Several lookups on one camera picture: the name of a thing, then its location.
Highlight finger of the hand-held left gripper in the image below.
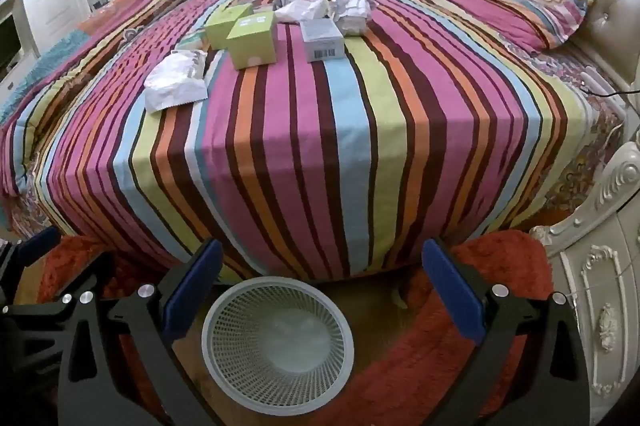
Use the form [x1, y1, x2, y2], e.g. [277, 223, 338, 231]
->
[0, 227, 62, 307]
[0, 251, 118, 324]

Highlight floral bed sheet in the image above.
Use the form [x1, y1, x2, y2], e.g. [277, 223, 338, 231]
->
[500, 40, 631, 231]

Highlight grey barcode cardboard box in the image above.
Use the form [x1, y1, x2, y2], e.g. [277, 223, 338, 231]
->
[300, 18, 346, 62]

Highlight white plastic bag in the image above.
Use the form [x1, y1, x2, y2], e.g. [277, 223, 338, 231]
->
[275, 0, 332, 24]

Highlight grey plastic mesh wastebasket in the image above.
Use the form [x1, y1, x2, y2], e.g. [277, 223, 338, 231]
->
[201, 277, 355, 411]

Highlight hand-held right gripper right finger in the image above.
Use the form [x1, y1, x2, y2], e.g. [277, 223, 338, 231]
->
[421, 237, 591, 426]

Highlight black cable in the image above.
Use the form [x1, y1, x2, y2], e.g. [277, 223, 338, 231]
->
[580, 83, 640, 99]

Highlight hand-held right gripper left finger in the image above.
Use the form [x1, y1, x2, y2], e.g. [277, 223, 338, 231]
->
[57, 238, 223, 426]

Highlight striped colourful blanket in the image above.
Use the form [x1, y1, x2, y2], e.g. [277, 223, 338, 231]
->
[0, 0, 626, 284]

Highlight orange teal folded quilt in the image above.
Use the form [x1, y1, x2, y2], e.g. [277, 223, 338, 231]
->
[0, 0, 221, 121]

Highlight green cardboard box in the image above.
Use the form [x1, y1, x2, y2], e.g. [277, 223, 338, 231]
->
[205, 4, 253, 50]
[226, 12, 277, 69]

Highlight white ornate nightstand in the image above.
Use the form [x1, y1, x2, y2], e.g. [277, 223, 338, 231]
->
[530, 141, 640, 426]

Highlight black television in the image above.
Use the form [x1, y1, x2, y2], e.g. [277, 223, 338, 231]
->
[0, 16, 23, 71]

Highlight red shaggy rug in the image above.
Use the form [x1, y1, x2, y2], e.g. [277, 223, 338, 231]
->
[37, 230, 556, 426]

